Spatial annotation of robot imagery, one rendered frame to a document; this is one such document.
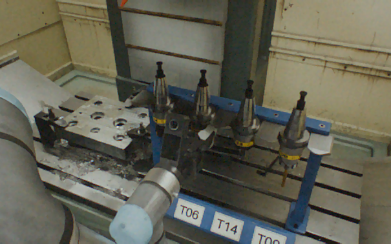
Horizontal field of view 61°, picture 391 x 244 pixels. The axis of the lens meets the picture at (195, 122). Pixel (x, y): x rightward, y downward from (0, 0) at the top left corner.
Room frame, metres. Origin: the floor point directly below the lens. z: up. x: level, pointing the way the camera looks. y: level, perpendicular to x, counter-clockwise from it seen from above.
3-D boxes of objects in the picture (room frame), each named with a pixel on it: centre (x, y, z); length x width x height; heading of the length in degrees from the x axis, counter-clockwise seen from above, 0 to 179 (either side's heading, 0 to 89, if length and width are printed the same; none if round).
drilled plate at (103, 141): (0.96, 0.31, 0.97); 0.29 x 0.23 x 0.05; 65
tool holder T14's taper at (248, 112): (0.61, -0.12, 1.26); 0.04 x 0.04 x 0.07
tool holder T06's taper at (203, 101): (0.66, -0.02, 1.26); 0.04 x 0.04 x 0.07
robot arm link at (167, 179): (0.47, 0.07, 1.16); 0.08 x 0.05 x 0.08; 65
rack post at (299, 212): (0.60, -0.29, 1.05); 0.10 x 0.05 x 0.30; 155
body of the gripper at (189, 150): (0.54, 0.04, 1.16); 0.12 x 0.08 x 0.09; 155
